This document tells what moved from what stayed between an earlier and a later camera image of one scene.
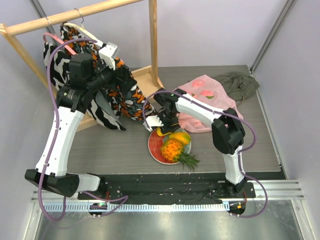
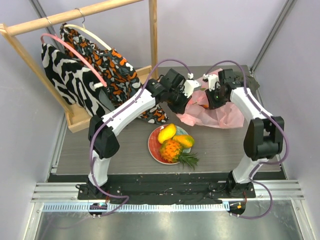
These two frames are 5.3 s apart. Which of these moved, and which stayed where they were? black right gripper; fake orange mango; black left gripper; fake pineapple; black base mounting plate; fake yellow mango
Moved: black right gripper; fake orange mango; fake yellow mango; black left gripper
Stayed: black base mounting plate; fake pineapple
